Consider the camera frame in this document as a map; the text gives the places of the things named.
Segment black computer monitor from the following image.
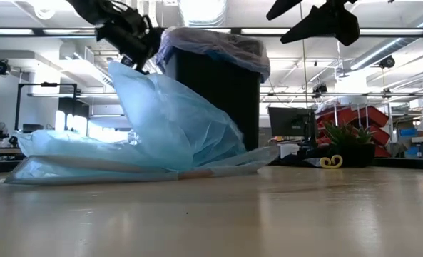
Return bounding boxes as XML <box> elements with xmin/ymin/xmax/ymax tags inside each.
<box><xmin>267</xmin><ymin>106</ymin><xmax>317</xmax><ymax>138</ymax></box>

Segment small potted green plant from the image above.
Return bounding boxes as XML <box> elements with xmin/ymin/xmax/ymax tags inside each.
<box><xmin>323</xmin><ymin>121</ymin><xmax>376</xmax><ymax>168</ymax></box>

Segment ceiling light strip rail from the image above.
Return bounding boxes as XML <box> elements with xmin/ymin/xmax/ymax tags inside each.
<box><xmin>0</xmin><ymin>26</ymin><xmax>423</xmax><ymax>39</ymax></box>

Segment black glove with yellow cuff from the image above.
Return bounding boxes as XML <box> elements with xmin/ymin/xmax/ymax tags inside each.
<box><xmin>303</xmin><ymin>154</ymin><xmax>337</xmax><ymax>169</ymax></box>

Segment red storage bins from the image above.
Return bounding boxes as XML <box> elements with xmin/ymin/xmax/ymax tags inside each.
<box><xmin>316</xmin><ymin>104</ymin><xmax>391</xmax><ymax>158</ymax></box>

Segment silver ceiling duct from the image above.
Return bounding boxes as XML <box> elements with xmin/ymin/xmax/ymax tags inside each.
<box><xmin>350</xmin><ymin>6</ymin><xmax>423</xmax><ymax>71</ymax></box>

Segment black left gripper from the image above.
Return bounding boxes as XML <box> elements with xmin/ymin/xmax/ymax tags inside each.
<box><xmin>95</xmin><ymin>14</ymin><xmax>165</xmax><ymax>75</ymax></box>

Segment small white box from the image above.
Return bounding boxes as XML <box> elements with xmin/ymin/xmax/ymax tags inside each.
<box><xmin>278</xmin><ymin>142</ymin><xmax>301</xmax><ymax>160</ymax></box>

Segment black trash bin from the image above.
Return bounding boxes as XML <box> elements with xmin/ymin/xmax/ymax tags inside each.
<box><xmin>164</xmin><ymin>46</ymin><xmax>262</xmax><ymax>151</ymax></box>

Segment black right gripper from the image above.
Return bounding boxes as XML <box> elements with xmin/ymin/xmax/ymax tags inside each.
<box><xmin>266</xmin><ymin>0</ymin><xmax>360</xmax><ymax>47</ymax></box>

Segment blue storage bins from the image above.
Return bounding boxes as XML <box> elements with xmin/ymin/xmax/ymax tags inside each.
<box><xmin>398</xmin><ymin>126</ymin><xmax>423</xmax><ymax>158</ymax></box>

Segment black aluminium table frame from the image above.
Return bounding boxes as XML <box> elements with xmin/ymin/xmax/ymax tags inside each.
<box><xmin>267</xmin><ymin>156</ymin><xmax>423</xmax><ymax>171</ymax></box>

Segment blue plastic trash bag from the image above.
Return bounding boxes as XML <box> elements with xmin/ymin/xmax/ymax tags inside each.
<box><xmin>4</xmin><ymin>60</ymin><xmax>280</xmax><ymax>186</ymax></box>

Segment black gantry stand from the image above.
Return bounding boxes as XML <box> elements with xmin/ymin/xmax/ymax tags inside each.
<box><xmin>14</xmin><ymin>81</ymin><xmax>79</xmax><ymax>132</ymax></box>

